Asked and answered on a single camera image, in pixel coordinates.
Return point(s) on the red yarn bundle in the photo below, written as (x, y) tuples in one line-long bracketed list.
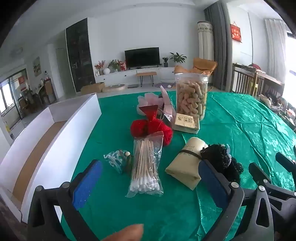
[(150, 127)]

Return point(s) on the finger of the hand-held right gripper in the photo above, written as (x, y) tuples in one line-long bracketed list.
[(259, 172), (284, 160)]

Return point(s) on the green satin tablecloth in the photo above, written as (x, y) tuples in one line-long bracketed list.
[(231, 120)]

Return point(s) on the red flowers in vase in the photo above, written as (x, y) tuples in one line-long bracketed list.
[(99, 67)]

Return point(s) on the beige tissue pack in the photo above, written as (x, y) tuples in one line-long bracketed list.
[(185, 122)]

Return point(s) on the clear jar of snack sticks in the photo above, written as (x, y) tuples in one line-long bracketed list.
[(189, 97)]

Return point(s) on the wooden stool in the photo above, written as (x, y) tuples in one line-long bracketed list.
[(146, 74)]

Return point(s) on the small potted plant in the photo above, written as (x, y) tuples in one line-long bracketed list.
[(165, 62)]

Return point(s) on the large leafy potted plant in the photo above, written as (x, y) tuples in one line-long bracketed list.
[(177, 57)]

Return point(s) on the covered standing air conditioner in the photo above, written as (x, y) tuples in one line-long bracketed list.
[(205, 41)]

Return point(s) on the black television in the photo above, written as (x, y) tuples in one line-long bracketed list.
[(142, 57)]

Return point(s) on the small teal patterned pouch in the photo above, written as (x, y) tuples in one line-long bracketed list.
[(115, 160)]

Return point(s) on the beige cloth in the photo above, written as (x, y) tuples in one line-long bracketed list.
[(182, 166)]

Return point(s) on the pink bath pouf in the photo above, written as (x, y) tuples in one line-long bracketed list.
[(148, 98)]

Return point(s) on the framed wall picture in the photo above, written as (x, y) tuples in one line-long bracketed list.
[(37, 66)]

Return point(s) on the bushy green potted plant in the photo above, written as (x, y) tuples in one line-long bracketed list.
[(114, 64)]

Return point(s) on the brown cardboard box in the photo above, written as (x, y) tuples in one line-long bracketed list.
[(92, 88)]

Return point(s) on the red wall hanging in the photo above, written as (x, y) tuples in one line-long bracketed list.
[(236, 32)]

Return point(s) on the white television cabinet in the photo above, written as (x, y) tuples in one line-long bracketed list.
[(115, 77)]

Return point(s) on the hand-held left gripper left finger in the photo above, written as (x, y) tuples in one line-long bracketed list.
[(87, 183)]

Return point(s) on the wooden railing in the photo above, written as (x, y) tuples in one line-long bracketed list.
[(242, 78)]

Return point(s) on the round beige floor cushion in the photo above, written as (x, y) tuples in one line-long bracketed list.
[(113, 88)]

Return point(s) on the person's left hand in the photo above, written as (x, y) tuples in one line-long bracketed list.
[(124, 233)]

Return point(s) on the white sheer curtain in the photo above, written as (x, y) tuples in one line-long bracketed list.
[(276, 48)]

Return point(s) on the orange lounge chair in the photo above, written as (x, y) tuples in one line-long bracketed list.
[(203, 64)]

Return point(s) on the black mesh pouf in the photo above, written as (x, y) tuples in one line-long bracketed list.
[(219, 155)]

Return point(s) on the tall black cabinet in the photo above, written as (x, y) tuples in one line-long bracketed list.
[(79, 55)]

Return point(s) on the round white vase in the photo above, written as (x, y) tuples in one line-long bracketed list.
[(106, 71)]

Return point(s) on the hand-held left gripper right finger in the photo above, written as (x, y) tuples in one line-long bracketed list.
[(212, 183)]

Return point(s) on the wooden dining chair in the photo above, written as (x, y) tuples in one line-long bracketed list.
[(48, 90)]

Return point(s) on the bag of cotton swabs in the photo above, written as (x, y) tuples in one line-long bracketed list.
[(145, 162)]

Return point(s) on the red gift box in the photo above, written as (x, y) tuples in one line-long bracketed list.
[(123, 66)]

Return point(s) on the white cardboard box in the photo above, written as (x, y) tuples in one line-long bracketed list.
[(69, 139)]

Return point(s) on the grey curtain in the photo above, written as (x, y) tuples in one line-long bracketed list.
[(219, 46)]

